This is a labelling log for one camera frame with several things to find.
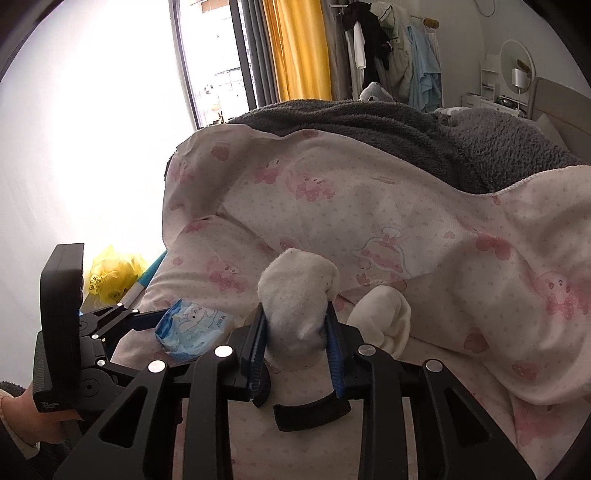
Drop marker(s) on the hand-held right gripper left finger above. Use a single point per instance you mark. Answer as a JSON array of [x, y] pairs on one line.
[[258, 341]]

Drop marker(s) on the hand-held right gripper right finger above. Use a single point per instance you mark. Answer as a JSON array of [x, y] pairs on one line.
[[332, 350]]

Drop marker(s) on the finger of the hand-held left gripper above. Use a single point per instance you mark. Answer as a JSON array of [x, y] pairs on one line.
[[127, 371], [124, 318]]

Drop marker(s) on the white sock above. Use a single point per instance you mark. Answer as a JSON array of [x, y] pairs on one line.
[[295, 295], [383, 318]]

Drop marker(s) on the blue tissue pack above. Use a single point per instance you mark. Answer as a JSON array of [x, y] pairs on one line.
[[194, 330]]

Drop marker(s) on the person's left forearm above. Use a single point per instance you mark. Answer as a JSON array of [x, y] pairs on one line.
[[14, 457]]

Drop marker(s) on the person's left hand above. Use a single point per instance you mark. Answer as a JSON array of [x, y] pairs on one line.
[[41, 424]]

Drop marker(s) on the yellow plastic bag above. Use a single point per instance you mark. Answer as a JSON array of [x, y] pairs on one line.
[[111, 272]]

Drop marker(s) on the teal toy grabber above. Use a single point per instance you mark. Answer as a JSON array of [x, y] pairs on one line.
[[154, 267]]

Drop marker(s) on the pink printed blanket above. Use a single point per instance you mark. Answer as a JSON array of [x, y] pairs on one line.
[[369, 207]]

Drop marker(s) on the grey fleece blanket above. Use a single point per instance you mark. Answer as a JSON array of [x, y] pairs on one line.
[[369, 124]]

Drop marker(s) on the light blue plush toy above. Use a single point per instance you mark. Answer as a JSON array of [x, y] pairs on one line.
[[375, 92]]

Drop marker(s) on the black framed balcony door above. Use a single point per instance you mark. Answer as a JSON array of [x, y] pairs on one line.
[[212, 46]]

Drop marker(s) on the white vanity table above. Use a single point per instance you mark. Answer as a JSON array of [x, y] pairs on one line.
[[480, 104]]

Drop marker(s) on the grey curtain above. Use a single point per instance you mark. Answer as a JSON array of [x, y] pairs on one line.
[[263, 46], [337, 55]]

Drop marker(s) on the light blue garment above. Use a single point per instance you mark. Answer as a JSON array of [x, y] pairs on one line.
[[425, 69]]

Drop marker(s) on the beige coat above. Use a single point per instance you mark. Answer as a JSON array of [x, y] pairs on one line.
[[397, 60]]

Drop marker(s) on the yellow curtain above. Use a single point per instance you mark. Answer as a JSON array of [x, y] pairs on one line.
[[300, 46]]

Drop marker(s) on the white shirt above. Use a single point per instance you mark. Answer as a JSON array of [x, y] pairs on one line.
[[355, 46]]

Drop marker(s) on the black garment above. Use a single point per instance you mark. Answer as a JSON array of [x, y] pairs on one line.
[[369, 46]]

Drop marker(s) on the beige pillow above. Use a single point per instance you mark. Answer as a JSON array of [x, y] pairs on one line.
[[551, 129]]

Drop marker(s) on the white desk organizer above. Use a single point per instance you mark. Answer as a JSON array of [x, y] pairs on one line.
[[490, 74]]

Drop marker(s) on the white table lamp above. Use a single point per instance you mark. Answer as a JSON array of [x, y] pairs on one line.
[[518, 78]]

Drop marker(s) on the beige upholstered headboard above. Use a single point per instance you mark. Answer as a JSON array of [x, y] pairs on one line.
[[568, 106]]

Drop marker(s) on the clothes rack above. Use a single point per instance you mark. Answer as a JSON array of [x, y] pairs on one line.
[[429, 22]]

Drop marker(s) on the round mirror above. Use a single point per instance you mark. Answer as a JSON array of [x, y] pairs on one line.
[[517, 53]]

